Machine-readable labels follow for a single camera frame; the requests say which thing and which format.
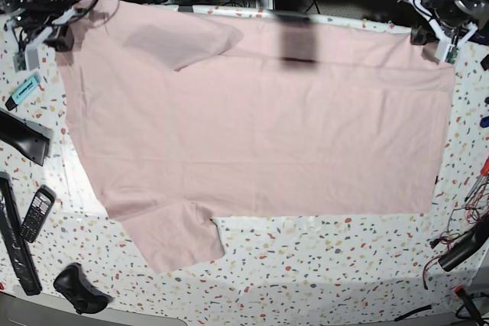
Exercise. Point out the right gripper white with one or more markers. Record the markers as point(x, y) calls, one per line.
point(56, 34)

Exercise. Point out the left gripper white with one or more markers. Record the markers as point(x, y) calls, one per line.
point(450, 35)

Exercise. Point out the pink T-shirt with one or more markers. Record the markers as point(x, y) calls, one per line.
point(180, 118)

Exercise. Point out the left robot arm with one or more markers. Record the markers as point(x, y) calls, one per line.
point(456, 10)

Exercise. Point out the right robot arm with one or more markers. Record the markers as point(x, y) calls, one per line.
point(30, 24)

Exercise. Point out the turquoise highlighter pen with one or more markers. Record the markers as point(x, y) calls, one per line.
point(23, 91)

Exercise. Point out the blue object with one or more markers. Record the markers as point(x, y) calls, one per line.
point(484, 123)

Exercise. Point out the long black bar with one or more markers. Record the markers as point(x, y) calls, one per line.
point(15, 244)

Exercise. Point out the black cylindrical tool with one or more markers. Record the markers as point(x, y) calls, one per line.
point(470, 243)

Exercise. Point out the black game controller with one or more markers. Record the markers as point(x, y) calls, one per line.
point(72, 284)

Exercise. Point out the small black red tool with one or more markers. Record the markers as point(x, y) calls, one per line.
point(472, 310)

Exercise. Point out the terrazzo pattern table cover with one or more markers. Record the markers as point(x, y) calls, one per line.
point(284, 270)

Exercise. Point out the red handled screwdriver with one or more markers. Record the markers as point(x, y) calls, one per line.
point(483, 173)

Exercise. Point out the black cordless phone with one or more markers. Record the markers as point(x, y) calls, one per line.
point(37, 214)

